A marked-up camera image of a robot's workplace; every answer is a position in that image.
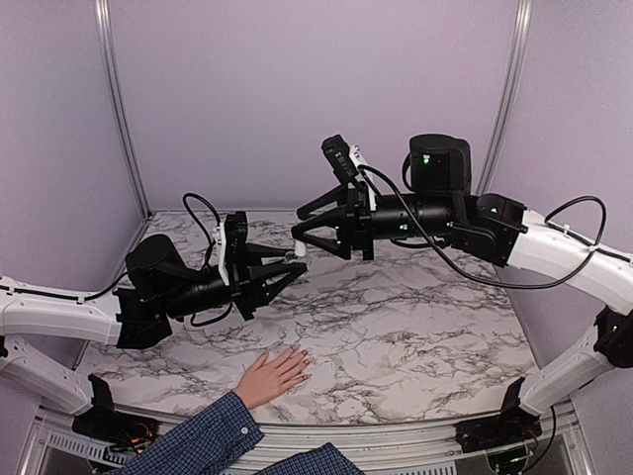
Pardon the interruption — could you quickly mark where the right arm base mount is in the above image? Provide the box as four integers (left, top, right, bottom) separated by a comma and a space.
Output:
455, 377, 543, 453

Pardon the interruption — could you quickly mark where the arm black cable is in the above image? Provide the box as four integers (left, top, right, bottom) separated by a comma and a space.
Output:
358, 162, 633, 291
181, 192, 233, 328

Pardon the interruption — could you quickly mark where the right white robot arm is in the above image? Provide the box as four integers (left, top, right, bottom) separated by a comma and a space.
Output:
292, 134, 632, 443

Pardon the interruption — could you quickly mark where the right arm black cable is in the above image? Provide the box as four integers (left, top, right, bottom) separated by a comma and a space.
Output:
358, 162, 633, 291

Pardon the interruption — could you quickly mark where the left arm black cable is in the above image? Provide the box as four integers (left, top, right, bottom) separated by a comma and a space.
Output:
181, 192, 233, 328

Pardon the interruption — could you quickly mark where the left aluminium frame post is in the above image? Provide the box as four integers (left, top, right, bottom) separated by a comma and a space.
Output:
94, 0, 152, 220

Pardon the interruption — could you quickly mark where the blue checkered shirt body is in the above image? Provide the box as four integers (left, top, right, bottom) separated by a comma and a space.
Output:
258, 443, 364, 475

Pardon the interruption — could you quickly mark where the person's bare hand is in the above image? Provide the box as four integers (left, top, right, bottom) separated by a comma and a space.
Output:
232, 346, 311, 410

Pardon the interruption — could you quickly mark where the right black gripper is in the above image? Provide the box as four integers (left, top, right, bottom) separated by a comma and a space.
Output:
292, 179, 459, 260

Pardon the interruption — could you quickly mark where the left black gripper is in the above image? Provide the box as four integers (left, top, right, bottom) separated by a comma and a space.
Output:
160, 243, 307, 322

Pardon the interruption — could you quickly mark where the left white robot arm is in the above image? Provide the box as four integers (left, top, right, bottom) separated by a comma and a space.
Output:
1, 235, 308, 440

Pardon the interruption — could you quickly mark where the front aluminium rail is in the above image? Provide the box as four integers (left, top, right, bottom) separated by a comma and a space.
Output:
16, 403, 595, 474

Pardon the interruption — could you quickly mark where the blue checkered sleeve forearm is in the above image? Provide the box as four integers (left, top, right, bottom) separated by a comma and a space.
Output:
113, 392, 263, 475

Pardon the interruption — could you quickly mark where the clear nail polish bottle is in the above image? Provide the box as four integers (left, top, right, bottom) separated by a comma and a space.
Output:
284, 239, 310, 263

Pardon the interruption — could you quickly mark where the aluminium frame post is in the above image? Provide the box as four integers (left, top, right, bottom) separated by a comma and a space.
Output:
476, 0, 534, 194
94, 0, 152, 220

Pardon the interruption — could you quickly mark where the right aluminium frame post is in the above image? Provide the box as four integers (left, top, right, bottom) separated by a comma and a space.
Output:
476, 0, 534, 194

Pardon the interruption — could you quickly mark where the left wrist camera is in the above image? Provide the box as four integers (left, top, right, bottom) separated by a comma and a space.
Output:
214, 211, 248, 288

